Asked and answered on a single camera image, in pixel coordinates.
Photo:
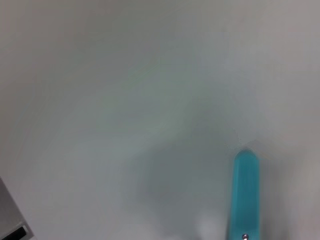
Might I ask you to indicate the blue capped scissors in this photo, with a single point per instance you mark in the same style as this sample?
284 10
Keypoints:
246 195

